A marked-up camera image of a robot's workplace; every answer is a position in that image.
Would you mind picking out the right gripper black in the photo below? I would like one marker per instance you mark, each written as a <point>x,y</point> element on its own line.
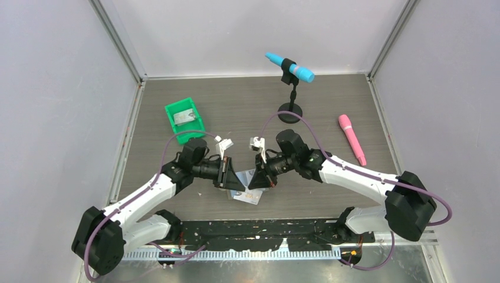
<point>260,179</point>

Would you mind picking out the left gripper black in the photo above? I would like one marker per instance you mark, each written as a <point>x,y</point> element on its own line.
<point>230,180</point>

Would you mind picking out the grey leather card holder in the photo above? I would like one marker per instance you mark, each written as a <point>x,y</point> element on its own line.
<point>245,177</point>

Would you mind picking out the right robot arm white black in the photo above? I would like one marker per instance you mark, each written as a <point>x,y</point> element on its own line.
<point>403,207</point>

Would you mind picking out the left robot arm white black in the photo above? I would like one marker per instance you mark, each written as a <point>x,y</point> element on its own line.
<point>105,235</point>

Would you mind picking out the silver VIP card stack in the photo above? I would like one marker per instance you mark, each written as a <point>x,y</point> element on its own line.
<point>185,116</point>

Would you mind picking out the green plastic bin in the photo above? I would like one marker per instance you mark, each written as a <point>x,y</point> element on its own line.
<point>196,128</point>

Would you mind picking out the pink toy microphone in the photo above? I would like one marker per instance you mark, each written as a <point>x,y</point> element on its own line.
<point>346,126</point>

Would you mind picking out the black microphone stand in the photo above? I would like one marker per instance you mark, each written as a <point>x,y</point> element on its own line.
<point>291,107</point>

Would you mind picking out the blue toy microphone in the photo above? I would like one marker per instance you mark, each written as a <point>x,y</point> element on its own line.
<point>291,71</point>

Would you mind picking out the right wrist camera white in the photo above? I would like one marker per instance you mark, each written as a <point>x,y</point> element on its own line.
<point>258,144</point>

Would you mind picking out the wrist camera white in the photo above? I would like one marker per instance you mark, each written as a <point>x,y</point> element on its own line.
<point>222,145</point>
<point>258,144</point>

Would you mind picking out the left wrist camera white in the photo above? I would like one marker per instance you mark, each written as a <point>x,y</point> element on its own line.
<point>222,145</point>

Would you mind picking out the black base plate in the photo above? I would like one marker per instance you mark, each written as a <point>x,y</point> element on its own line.
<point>263,235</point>

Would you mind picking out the aluminium frame rail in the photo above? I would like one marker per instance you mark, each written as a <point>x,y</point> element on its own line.
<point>168,252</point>

